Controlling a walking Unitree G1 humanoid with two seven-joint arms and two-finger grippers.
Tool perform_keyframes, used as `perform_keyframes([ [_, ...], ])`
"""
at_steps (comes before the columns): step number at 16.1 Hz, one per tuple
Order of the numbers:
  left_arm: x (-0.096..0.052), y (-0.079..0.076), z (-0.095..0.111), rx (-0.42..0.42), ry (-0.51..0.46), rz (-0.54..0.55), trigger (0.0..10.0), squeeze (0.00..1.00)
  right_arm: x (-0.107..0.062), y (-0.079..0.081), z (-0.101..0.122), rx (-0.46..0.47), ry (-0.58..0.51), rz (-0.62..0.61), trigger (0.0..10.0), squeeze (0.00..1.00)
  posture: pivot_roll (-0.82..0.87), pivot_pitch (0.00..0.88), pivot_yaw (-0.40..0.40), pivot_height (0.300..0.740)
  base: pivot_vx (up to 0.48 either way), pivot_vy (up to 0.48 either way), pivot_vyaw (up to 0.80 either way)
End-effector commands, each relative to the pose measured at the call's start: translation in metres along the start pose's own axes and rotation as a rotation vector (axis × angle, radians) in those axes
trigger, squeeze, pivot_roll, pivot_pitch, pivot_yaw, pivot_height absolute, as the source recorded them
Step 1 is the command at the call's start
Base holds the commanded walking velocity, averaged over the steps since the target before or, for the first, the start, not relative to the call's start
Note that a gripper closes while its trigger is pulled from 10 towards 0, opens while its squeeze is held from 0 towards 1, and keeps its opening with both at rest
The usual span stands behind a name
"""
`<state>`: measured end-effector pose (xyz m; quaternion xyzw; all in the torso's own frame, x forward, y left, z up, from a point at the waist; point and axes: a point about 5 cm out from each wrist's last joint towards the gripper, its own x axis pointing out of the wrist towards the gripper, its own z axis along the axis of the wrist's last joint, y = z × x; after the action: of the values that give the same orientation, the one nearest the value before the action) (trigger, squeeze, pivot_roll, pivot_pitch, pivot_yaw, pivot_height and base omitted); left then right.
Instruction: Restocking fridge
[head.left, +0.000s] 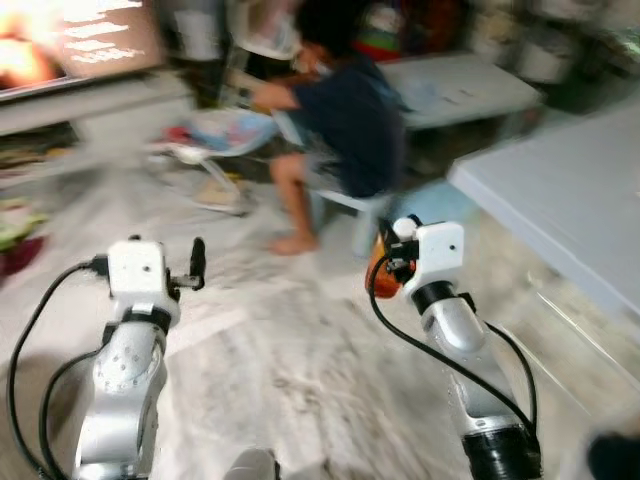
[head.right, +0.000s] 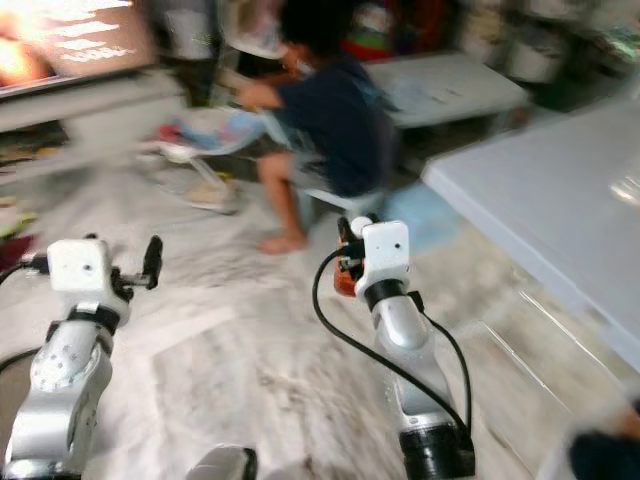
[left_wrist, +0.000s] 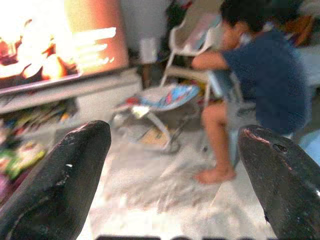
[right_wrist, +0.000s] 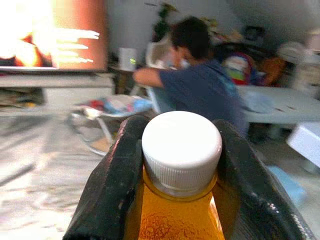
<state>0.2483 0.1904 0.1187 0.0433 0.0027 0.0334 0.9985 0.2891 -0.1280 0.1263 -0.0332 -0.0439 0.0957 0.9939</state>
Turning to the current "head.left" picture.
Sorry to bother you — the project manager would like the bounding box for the orange bottle with white cap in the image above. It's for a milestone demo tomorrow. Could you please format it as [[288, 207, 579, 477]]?
[[364, 217, 419, 300]]

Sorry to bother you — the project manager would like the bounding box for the light blue plastic stool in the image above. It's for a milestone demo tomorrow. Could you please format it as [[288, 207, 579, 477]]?
[[308, 185, 396, 259]]

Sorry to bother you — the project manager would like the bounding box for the blue floor mat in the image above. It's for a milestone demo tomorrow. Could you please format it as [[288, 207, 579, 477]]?
[[398, 180, 483, 229]]

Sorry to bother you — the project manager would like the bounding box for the baby bouncer seat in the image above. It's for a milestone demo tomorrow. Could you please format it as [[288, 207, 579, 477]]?
[[145, 108, 283, 216]]

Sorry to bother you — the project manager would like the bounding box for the child in dark blue shirt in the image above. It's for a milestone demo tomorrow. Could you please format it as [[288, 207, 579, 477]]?
[[248, 0, 408, 257]]

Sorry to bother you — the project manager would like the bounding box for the dark red cloth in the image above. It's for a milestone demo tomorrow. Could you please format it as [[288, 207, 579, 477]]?
[[0, 235, 46, 283]]

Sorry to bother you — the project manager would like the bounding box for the grey table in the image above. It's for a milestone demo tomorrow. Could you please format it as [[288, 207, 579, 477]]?
[[447, 98, 640, 323]]

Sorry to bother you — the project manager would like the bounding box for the white low table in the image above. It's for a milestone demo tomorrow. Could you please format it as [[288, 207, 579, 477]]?
[[378, 52, 543, 131]]

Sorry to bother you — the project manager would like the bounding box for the white television stand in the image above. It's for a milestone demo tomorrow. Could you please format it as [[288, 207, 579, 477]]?
[[0, 72, 198, 191]]

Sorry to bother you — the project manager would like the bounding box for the grey robot knee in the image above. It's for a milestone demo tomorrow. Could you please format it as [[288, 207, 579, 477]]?
[[222, 447, 283, 480]]

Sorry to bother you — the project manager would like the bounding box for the dark round object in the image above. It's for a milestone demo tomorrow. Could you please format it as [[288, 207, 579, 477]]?
[[583, 430, 640, 480]]

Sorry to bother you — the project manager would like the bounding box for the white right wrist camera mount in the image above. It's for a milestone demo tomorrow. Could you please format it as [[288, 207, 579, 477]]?
[[413, 221, 467, 291]]

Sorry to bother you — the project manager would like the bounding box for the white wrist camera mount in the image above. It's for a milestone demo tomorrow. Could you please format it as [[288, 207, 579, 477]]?
[[413, 221, 467, 291], [107, 238, 171, 303]]

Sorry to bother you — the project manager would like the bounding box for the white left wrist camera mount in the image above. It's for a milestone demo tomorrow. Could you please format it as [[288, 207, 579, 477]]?
[[107, 238, 171, 303]]

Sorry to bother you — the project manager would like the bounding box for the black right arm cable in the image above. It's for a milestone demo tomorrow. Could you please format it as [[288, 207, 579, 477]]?
[[366, 262, 541, 441]]

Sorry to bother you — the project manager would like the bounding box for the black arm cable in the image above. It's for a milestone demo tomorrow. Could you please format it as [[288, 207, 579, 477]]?
[[8, 257, 111, 480], [366, 262, 541, 441]]

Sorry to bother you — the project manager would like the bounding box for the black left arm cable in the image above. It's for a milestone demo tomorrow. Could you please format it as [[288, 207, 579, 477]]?
[[8, 257, 111, 480]]

